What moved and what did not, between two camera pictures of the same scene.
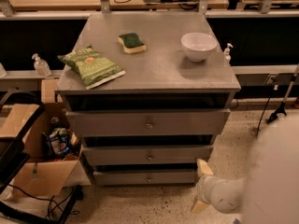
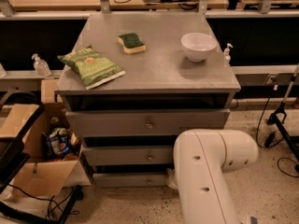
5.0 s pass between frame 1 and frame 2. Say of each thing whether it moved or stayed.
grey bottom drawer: stayed
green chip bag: stayed
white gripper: moved
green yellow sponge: stayed
